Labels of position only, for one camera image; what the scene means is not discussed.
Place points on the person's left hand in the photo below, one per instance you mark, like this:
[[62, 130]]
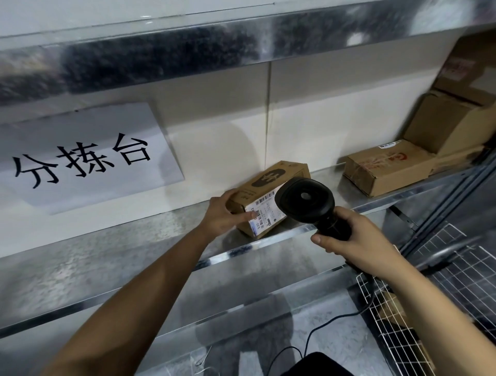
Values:
[[222, 219]]

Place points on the person's right hand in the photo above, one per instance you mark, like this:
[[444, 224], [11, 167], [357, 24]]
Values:
[[368, 251]]

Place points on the cardboard parcel with black logo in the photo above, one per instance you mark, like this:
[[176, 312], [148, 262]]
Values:
[[248, 190]]

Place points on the red white label cardboard box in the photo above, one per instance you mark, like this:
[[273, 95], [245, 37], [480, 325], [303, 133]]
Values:
[[393, 310]]

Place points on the big plain cardboard box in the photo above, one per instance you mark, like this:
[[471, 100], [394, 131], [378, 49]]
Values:
[[438, 124]]

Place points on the person's right forearm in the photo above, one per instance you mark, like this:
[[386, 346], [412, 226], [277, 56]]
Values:
[[441, 325]]

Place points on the person's left forearm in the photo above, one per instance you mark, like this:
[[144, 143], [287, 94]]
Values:
[[128, 306]]

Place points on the person's black clothing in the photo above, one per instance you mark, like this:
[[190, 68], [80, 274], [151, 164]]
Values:
[[317, 366]]

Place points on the metal shelving rack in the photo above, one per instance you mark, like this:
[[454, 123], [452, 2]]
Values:
[[155, 50]]

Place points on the white paper sign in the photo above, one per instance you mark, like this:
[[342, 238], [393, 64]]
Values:
[[97, 190]]

